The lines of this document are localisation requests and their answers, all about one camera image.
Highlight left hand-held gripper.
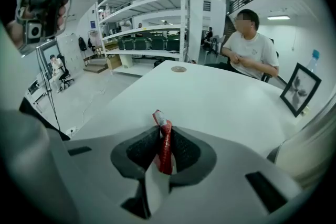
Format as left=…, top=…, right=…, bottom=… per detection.
left=14, top=0, right=76, bottom=57

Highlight white shelving unit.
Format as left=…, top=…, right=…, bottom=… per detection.
left=94, top=0, right=191, bottom=77

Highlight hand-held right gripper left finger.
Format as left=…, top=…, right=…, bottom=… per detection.
left=62, top=125, right=161, bottom=224

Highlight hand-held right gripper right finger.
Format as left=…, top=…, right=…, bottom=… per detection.
left=151, top=126, right=302, bottom=224

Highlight small red packet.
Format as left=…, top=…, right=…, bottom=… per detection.
left=152, top=109, right=175, bottom=175

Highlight black picture frame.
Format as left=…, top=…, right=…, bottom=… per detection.
left=279, top=62, right=322, bottom=118

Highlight row of green crates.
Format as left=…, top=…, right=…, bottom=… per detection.
left=117, top=35, right=184, bottom=51

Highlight person's left hand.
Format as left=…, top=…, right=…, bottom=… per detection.
left=6, top=4, right=70, bottom=49

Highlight black office chair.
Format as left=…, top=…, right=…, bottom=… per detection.
left=261, top=38, right=288, bottom=87

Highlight white table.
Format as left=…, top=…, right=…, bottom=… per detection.
left=72, top=60, right=336, bottom=156

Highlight clear water bottle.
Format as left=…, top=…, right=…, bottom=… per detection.
left=306, top=49, right=321, bottom=73

